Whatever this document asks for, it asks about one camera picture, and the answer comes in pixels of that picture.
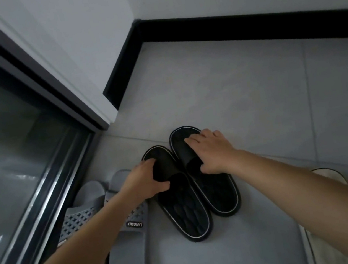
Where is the person's left hand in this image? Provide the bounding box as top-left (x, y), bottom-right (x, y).
top-left (114, 156), bottom-right (174, 210)

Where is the person's right hand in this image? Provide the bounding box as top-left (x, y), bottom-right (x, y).
top-left (183, 123), bottom-right (244, 179)

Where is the black slipper with white trim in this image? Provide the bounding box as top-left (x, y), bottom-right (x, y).
top-left (167, 119), bottom-right (244, 225)
top-left (139, 138), bottom-right (217, 251)

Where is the person's left forearm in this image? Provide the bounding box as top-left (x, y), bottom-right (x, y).
top-left (0, 189), bottom-right (149, 264)

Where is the person's right forearm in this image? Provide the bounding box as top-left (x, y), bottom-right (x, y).
top-left (229, 132), bottom-right (348, 264)

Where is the grey perforated slipper with label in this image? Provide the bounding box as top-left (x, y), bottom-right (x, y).
top-left (89, 166), bottom-right (159, 264)

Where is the black baseboard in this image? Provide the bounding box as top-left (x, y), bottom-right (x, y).
top-left (93, 0), bottom-right (348, 112)

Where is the black framed sliding glass door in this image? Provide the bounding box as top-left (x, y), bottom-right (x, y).
top-left (0, 0), bottom-right (133, 264)

